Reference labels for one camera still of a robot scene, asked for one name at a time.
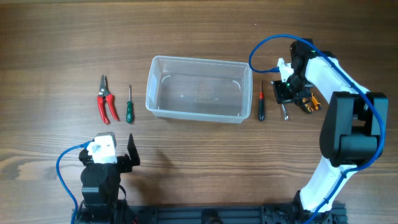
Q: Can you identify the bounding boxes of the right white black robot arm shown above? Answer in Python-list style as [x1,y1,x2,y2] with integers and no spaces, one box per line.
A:
[273,38,388,223]

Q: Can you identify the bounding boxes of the blue cable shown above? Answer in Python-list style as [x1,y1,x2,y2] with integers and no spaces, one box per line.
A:
[55,141,93,224]
[248,34,386,224]

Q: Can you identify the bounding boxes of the silver metal wrench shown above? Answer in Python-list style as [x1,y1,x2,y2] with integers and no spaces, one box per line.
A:
[271,81,289,121]

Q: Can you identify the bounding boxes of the clear plastic container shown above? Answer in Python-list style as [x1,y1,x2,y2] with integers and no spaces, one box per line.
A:
[146,55,253,124]

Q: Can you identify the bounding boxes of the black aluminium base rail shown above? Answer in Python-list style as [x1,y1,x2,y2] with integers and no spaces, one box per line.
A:
[124,203,348,224]

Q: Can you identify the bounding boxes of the green handled screwdriver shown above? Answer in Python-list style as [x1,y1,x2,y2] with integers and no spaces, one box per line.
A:
[126,85,134,124]

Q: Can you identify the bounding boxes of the right blue cable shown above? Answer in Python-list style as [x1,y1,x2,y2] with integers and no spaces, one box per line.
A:
[248,34,386,224]

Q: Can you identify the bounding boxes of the orange black pliers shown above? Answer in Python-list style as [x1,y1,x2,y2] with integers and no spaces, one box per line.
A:
[300,93,322,114]

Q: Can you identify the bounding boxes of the black red handled screwdriver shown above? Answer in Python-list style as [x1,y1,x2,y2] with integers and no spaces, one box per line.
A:
[258,80,265,121]

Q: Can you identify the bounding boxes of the left blue cable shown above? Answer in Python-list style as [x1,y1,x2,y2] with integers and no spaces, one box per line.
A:
[55,141,93,224]

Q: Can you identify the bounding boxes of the red handled pruning shears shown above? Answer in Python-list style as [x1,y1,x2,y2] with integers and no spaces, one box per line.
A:
[96,75,119,124]

